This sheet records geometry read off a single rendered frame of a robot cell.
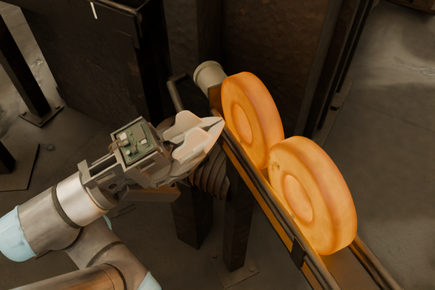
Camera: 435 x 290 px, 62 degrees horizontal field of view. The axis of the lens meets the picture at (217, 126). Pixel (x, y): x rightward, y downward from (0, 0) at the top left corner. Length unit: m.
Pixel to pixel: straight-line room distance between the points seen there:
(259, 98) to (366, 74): 1.33
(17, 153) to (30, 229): 1.02
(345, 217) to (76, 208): 0.35
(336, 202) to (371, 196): 0.98
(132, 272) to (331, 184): 0.33
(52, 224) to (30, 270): 0.77
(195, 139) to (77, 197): 0.18
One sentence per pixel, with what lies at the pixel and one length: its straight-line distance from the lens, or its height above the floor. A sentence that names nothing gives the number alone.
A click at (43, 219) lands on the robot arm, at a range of 0.57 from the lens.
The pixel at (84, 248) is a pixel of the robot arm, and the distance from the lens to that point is 0.64.
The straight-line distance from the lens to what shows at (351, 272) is 0.55.
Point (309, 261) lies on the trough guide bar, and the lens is 0.51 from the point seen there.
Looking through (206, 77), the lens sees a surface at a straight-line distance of 0.67.
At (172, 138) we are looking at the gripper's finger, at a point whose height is 0.70.
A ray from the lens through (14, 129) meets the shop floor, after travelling 1.68.
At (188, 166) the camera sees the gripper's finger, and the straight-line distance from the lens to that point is 0.54.
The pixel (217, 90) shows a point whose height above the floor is 0.71.
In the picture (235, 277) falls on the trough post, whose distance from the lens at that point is 1.19.
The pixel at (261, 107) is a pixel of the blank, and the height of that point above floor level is 0.78.
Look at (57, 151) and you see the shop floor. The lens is 1.53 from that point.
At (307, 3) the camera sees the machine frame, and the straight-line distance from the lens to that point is 0.70.
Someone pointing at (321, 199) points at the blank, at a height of 0.78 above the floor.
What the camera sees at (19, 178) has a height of 0.01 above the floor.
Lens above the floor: 1.15
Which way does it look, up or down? 51 degrees down
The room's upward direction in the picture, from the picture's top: straight up
